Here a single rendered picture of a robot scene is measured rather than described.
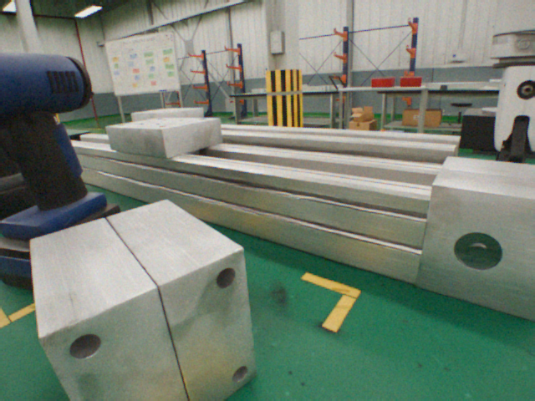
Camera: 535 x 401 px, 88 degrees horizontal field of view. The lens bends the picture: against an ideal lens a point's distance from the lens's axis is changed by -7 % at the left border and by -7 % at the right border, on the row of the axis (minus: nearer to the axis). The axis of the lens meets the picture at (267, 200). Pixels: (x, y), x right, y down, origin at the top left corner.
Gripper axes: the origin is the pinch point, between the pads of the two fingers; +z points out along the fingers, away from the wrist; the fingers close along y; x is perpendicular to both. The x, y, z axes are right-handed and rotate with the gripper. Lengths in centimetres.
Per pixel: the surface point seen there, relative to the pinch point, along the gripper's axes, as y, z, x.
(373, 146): -5.0, -4.7, 16.9
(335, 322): -31.4, 3.2, 10.6
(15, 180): -38, -3, 62
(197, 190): -24.0, -1.3, 33.5
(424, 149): -5.0, -4.8, 10.0
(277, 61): 271, -40, 221
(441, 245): -23.9, -1.4, 5.0
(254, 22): 747, -196, 622
